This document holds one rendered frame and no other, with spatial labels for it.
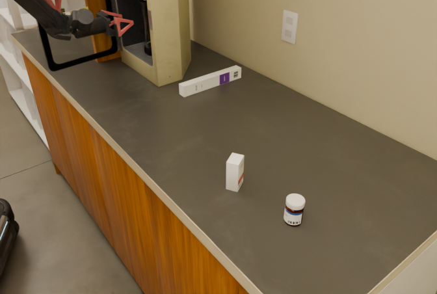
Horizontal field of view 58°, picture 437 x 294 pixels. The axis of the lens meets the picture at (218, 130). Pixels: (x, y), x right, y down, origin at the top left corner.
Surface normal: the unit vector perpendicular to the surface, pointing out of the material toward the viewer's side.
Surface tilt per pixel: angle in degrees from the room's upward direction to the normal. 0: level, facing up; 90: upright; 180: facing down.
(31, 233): 0
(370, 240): 0
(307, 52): 90
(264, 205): 0
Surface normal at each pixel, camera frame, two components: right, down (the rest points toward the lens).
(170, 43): 0.61, 0.43
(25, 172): 0.00, -0.84
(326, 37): -0.79, 0.33
